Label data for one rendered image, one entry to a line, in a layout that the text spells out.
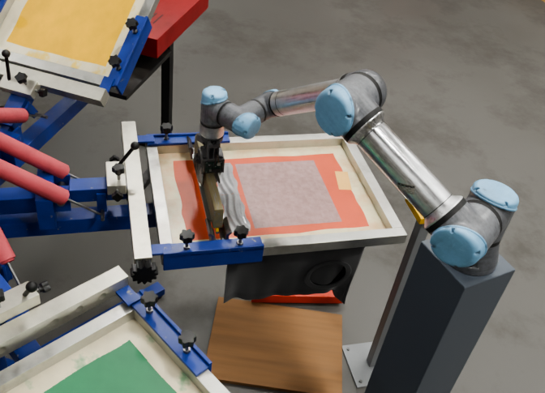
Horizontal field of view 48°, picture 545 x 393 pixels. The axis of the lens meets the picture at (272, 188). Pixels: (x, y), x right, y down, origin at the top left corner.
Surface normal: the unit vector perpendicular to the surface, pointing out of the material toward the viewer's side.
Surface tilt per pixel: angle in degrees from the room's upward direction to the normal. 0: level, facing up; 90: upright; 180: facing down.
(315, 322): 0
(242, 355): 0
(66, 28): 32
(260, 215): 0
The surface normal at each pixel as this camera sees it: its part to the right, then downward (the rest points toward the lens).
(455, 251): -0.54, 0.53
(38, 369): 0.69, 0.52
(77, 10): -0.05, -0.34
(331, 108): -0.70, 0.33
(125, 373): 0.12, -0.77
